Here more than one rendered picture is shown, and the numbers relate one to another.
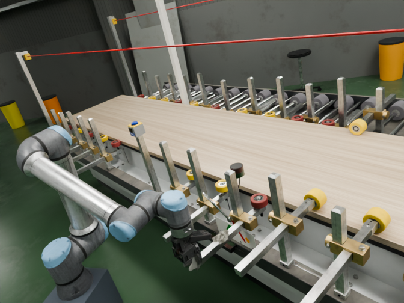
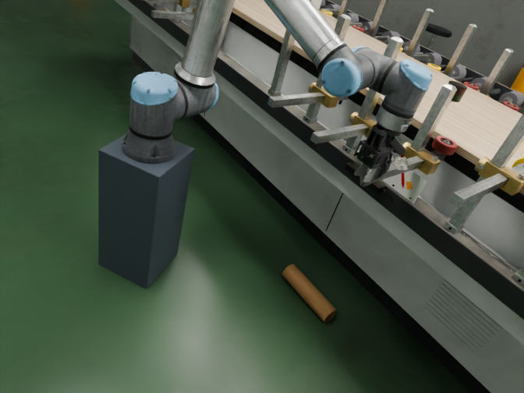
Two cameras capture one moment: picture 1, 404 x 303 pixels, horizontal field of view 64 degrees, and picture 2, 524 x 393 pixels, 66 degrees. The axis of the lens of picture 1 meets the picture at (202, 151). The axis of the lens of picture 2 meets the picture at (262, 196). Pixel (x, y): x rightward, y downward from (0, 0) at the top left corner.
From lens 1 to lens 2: 75 cm
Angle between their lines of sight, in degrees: 14
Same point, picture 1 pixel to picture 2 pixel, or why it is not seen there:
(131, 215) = (362, 63)
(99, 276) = (183, 153)
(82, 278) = (168, 142)
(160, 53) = not seen: outside the picture
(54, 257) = (156, 90)
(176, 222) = (405, 105)
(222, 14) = not seen: outside the picture
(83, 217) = (209, 59)
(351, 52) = (487, 61)
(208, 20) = not seen: outside the picture
